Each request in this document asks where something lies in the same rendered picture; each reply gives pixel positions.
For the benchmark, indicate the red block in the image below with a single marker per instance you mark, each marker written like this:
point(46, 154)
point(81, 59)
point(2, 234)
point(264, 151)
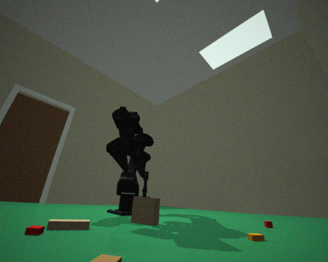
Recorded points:
point(268, 224)
point(34, 230)

